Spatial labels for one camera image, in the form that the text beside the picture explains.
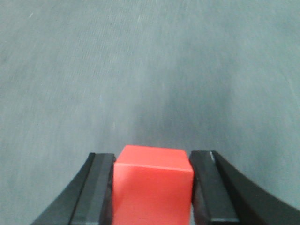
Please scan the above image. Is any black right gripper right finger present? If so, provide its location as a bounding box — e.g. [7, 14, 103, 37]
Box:
[189, 150, 300, 225]

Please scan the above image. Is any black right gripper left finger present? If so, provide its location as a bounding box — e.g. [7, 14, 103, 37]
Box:
[33, 153, 115, 225]

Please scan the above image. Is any red magnetic cube block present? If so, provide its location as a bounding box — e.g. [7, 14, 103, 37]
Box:
[112, 145, 194, 225]

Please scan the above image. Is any dark grey table mat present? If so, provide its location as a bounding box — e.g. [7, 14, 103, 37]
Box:
[0, 0, 300, 225]

